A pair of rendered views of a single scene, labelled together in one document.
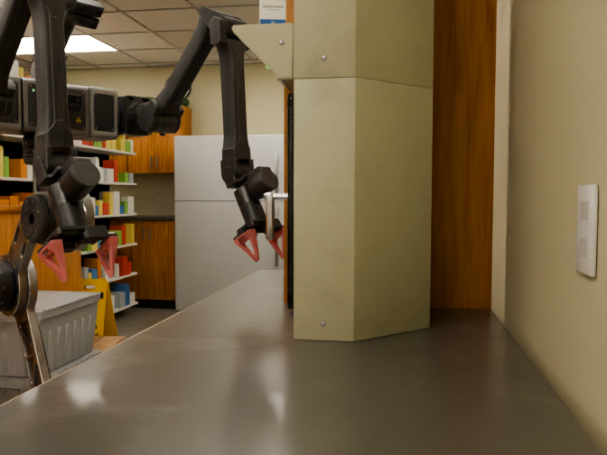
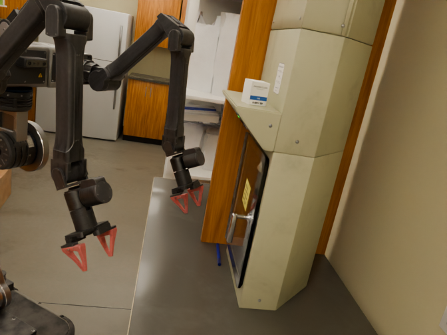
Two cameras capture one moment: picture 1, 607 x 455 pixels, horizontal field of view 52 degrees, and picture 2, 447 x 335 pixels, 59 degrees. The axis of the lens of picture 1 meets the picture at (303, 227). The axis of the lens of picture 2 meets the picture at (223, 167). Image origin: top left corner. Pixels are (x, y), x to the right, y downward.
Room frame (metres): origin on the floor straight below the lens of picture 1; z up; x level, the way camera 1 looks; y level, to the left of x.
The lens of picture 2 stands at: (0.22, 0.44, 1.65)
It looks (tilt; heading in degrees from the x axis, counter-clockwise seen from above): 17 degrees down; 341
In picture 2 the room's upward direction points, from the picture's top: 11 degrees clockwise
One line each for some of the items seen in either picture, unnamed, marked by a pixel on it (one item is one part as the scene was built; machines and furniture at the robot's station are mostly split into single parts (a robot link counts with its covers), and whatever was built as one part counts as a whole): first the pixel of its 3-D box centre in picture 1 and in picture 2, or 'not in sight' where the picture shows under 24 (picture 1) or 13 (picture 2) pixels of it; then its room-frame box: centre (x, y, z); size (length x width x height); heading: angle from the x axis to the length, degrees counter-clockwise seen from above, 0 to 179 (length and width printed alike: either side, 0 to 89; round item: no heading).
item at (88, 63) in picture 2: (142, 115); (88, 70); (1.93, 0.50, 1.45); 0.09 x 0.08 x 0.12; 138
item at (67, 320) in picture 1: (38, 330); not in sight; (3.17, 1.38, 0.49); 0.60 x 0.42 x 0.33; 171
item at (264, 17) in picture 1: (272, 20); (255, 92); (1.21, 0.06, 1.54); 0.05 x 0.05 x 0.06; 4
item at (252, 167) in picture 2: (303, 201); (243, 205); (1.27, 0.00, 1.19); 0.30 x 0.01 x 0.40; 170
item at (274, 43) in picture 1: (279, 69); (245, 117); (1.28, 0.05, 1.46); 0.32 x 0.11 x 0.10; 171
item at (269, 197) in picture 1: (278, 214); (237, 227); (1.17, 0.05, 1.17); 0.05 x 0.03 x 0.10; 80
